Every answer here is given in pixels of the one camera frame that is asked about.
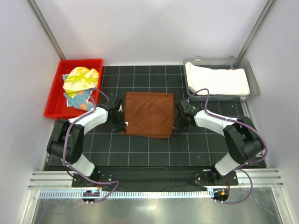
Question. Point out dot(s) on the aluminium rail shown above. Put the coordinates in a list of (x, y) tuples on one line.
[(261, 178)]

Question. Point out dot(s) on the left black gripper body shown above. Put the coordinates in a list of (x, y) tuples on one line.
[(118, 117)]

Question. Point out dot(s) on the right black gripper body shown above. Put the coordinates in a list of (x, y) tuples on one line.
[(181, 122)]

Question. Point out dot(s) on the yellow green patterned towel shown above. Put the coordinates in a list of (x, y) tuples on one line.
[(80, 79)]

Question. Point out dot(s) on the black grid mat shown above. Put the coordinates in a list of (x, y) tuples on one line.
[(105, 147)]

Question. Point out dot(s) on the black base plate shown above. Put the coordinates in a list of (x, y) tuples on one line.
[(165, 179)]

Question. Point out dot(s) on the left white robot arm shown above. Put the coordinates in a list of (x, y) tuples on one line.
[(67, 139)]

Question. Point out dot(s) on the clear plastic container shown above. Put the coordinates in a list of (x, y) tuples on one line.
[(223, 63)]

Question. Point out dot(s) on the left aluminium frame post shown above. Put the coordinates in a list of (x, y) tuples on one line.
[(45, 27)]

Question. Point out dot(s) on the aluminium frame post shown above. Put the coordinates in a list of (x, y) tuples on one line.
[(45, 27), (266, 10)]

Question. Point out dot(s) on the brown towel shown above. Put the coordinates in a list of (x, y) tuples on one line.
[(149, 114)]

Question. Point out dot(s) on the right aluminium frame post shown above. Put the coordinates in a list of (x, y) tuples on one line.
[(266, 10)]

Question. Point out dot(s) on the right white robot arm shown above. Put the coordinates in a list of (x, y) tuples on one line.
[(243, 141)]

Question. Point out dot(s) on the white towel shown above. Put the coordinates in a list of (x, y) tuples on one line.
[(218, 81)]

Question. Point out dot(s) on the slotted cable duct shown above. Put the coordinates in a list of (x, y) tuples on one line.
[(87, 194)]

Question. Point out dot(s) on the colourful patterned towel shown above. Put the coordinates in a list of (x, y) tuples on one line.
[(80, 101)]

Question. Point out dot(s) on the red plastic bin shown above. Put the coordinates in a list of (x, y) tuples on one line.
[(56, 107)]

